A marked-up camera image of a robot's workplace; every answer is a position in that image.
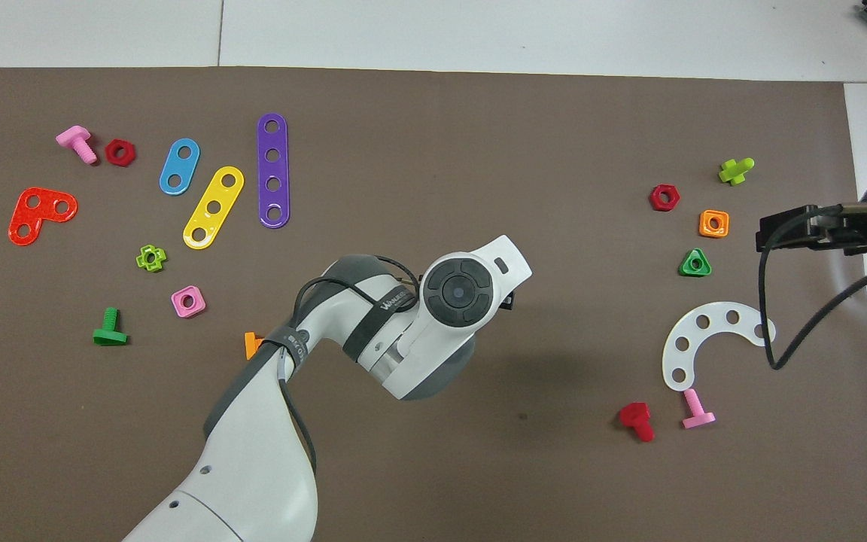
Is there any pink plastic bolt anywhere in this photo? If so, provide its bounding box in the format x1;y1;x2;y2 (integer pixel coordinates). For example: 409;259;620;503
55;125;99;166
681;388;716;430

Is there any blue two-hole plate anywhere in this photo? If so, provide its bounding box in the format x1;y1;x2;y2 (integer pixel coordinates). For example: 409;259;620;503
159;138;201;196

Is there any lime green cross-head bolt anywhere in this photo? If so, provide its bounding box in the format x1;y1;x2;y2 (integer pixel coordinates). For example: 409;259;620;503
718;157;756;187

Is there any red plastic bolt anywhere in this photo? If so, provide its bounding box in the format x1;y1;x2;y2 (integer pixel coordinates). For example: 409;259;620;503
618;402;656;443

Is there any green plastic bolt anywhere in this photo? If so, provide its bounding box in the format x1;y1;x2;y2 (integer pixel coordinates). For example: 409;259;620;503
93;306;129;347

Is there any yellow three-hole plate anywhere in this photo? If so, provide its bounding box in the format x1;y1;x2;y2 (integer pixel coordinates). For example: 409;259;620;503
182;166;245;250

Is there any green triangular plastic nut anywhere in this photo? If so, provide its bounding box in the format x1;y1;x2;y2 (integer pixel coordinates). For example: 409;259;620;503
679;248;713;278

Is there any brown table mat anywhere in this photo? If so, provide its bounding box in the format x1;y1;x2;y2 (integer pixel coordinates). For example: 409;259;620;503
0;66;867;542

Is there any pink square plastic nut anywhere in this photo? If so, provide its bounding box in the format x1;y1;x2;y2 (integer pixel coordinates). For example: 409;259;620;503
171;285;207;319

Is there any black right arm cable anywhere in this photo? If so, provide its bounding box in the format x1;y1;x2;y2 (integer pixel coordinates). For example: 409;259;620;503
759;211;867;371

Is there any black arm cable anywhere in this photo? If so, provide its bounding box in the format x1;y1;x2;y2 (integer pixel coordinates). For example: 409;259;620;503
759;211;867;371
279;256;427;475

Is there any orange heart-shaped perforated plate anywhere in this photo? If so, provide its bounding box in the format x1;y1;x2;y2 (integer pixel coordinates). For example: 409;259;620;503
8;187;79;247

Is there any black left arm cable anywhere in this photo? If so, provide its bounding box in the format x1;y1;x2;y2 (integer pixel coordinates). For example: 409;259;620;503
279;256;427;475

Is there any purple four-hole plate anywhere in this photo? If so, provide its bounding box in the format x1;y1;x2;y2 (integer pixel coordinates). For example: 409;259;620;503
257;113;291;229

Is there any orange square plastic nut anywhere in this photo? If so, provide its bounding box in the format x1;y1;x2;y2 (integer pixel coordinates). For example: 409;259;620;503
698;209;730;239

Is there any white curved perforated plate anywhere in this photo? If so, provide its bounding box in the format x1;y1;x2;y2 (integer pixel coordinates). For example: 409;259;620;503
662;302;777;393

